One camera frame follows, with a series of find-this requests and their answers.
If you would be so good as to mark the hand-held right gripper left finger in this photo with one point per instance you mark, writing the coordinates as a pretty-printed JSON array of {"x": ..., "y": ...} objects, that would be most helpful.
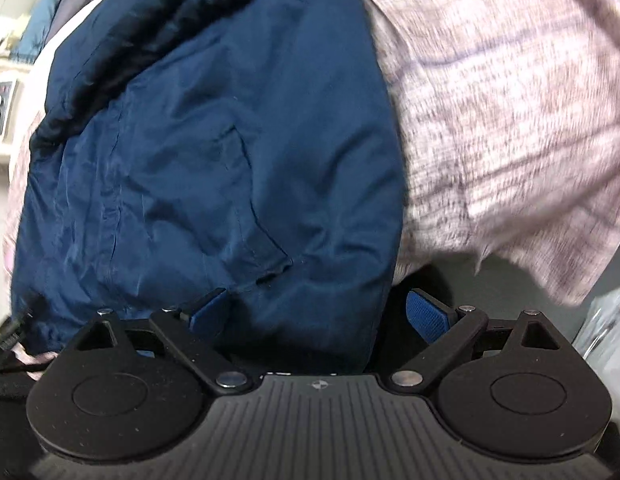
[{"x": 210, "y": 312}]

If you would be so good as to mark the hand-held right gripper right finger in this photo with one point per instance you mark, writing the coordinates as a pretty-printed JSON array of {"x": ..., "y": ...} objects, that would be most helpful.
[{"x": 427, "y": 315}]

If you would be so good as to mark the navy blue jacket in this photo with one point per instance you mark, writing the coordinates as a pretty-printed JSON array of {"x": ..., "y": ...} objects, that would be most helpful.
[{"x": 215, "y": 160}]

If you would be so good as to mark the clear plastic bag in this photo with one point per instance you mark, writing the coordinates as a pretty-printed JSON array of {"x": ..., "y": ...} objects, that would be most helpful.
[{"x": 604, "y": 340}]

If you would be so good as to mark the striped mauve bed cover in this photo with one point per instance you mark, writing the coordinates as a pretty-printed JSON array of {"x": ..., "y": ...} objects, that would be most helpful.
[{"x": 489, "y": 110}]

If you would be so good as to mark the white appliance with knobs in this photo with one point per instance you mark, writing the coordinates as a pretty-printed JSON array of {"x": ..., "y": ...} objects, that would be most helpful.
[{"x": 2, "y": 105}]

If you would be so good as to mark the light blue cloth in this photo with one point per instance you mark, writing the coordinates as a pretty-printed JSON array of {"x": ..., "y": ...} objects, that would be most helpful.
[{"x": 40, "y": 25}]

